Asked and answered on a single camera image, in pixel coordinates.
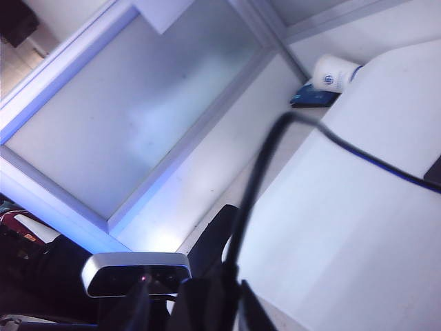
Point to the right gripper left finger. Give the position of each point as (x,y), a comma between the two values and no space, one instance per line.
(206,307)

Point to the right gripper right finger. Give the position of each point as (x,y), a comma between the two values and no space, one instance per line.
(253,313)

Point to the white riser top board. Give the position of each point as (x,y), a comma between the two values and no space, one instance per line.
(344,224)

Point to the frosted partition panel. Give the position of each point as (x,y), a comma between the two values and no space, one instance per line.
(310,10)
(138,113)

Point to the blue flat box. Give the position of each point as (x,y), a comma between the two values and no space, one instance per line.
(310,98)

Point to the white paper cup blue logo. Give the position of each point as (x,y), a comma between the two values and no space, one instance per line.
(332,76)

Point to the silver depth camera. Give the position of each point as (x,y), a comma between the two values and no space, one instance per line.
(110,262)

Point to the grey aluminium partition post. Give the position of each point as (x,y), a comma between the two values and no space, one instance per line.
(272,31)

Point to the grey partition bracket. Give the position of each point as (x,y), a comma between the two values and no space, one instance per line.
(165,17)

